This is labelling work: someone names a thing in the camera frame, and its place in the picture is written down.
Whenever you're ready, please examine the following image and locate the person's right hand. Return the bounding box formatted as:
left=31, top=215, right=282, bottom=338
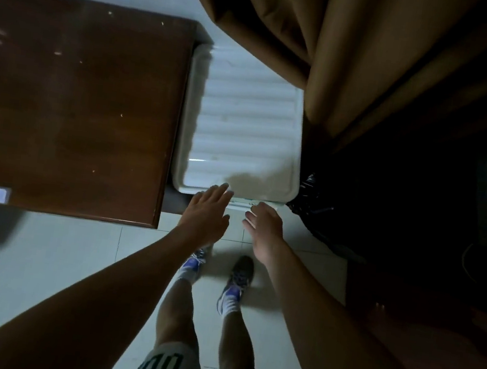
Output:
left=237, top=199, right=296, bottom=270

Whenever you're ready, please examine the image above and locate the person's left hand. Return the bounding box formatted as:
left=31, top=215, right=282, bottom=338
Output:
left=173, top=177, right=236, bottom=257

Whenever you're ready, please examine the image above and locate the white ribbed bin lid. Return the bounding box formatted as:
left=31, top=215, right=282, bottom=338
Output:
left=168, top=40, right=319, bottom=211

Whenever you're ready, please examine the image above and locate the person's left forearm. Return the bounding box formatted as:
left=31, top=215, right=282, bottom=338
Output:
left=0, top=204, right=203, bottom=369

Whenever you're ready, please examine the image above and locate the person's right forearm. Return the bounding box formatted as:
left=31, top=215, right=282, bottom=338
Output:
left=251, top=244, right=474, bottom=369

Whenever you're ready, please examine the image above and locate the person's left shoe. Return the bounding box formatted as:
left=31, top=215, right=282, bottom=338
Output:
left=176, top=243, right=213, bottom=287

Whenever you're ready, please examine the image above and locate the person's shoe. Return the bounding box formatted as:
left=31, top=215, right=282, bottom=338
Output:
left=176, top=243, right=213, bottom=287
left=214, top=252, right=257, bottom=320

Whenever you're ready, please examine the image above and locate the person's right shoe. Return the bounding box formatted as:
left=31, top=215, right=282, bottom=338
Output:
left=214, top=252, right=257, bottom=320

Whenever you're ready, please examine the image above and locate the person's left leg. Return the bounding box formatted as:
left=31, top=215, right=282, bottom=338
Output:
left=152, top=270, right=211, bottom=357

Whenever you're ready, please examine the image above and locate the person's leg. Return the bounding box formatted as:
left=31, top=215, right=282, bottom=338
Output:
left=213, top=298, right=270, bottom=369
left=152, top=270, right=211, bottom=357

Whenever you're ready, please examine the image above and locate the person's right leg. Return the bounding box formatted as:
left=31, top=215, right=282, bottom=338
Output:
left=213, top=298, right=270, bottom=369

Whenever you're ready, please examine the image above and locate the dark wooden low cabinet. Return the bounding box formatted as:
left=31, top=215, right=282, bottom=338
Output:
left=0, top=0, right=202, bottom=232

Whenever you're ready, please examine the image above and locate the brown base cabinet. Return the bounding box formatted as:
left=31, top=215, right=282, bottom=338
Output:
left=333, top=259, right=487, bottom=369

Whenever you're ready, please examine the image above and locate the brown curtain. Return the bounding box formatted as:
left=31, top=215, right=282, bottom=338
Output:
left=152, top=0, right=487, bottom=174

